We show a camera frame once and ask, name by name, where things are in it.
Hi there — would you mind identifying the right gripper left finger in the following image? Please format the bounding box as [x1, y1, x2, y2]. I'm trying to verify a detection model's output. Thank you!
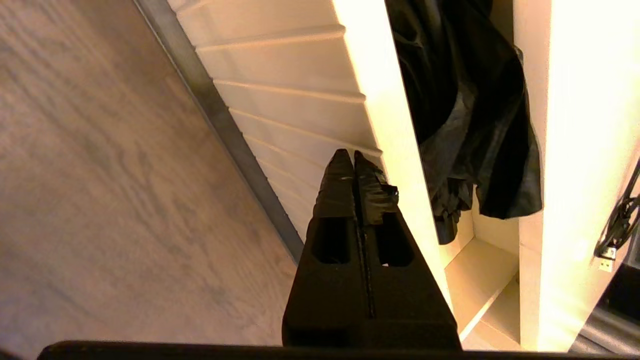
[282, 148, 373, 348]

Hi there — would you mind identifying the black cloth garment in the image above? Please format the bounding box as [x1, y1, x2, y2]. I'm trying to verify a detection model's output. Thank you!
[385, 0, 543, 246]

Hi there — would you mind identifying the white ribbed drawer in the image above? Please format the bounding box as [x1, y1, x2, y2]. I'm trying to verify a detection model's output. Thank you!
[132, 0, 523, 351]

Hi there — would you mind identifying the white low cabinet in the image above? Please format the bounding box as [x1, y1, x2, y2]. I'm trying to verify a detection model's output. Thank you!
[512, 0, 640, 353]

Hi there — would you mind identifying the black USB cable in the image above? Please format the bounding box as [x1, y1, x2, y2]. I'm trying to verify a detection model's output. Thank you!
[594, 157, 640, 273]

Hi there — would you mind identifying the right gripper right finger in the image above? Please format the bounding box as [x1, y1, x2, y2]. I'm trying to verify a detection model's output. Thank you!
[354, 151, 461, 349]

